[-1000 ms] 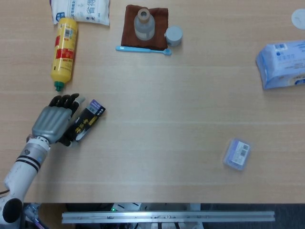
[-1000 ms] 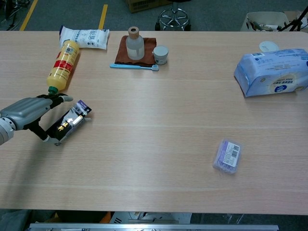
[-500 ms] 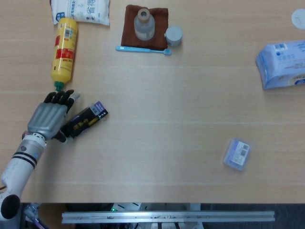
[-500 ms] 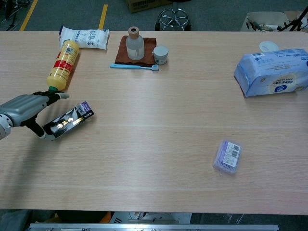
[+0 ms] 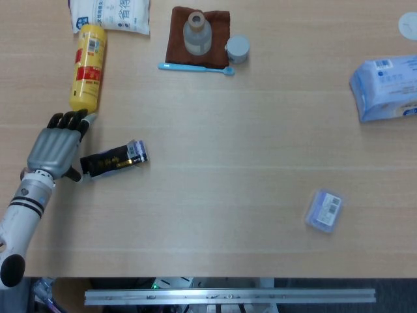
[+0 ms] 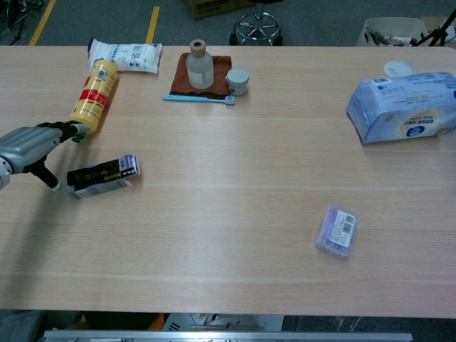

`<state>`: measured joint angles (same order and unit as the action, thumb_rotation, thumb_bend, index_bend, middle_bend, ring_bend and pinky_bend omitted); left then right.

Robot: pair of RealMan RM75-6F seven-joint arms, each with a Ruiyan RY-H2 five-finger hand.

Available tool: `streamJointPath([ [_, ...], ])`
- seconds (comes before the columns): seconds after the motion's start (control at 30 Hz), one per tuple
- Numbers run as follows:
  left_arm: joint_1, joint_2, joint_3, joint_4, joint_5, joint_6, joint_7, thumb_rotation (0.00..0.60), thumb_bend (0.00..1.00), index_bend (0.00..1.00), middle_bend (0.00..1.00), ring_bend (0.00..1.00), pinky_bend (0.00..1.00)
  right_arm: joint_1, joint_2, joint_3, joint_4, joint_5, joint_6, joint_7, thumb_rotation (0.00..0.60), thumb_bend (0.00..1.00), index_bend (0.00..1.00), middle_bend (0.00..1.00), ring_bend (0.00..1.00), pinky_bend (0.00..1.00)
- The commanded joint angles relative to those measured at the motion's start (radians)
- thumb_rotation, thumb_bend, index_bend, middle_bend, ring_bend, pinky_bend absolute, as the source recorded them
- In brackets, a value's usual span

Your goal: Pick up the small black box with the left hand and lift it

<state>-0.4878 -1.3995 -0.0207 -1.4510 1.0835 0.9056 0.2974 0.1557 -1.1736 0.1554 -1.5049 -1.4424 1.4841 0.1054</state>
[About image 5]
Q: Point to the brown folded cloth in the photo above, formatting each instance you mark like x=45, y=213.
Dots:
x=174, y=49

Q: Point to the aluminium rail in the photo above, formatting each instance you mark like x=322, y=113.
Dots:
x=228, y=296

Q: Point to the yellow squeeze bottle green cap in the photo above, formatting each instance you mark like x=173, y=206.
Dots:
x=86, y=75

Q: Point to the frosted glass bottle wooden cap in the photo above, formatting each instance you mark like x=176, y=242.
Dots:
x=197, y=39

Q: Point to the black snack packet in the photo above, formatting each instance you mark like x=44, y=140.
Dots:
x=110, y=161

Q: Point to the white salt bag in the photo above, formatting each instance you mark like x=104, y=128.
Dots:
x=110, y=16

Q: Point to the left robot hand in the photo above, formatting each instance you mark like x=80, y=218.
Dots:
x=53, y=150

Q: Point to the white round table cap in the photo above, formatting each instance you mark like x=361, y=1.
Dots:
x=408, y=26

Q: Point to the purple box in clear case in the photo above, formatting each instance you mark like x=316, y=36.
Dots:
x=324, y=212

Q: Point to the light blue toothbrush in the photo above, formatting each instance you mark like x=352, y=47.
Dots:
x=182, y=67

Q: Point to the blue wet wipes pack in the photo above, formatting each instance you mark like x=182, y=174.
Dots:
x=384, y=88

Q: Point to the small grey jar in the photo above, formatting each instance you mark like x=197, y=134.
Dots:
x=238, y=47

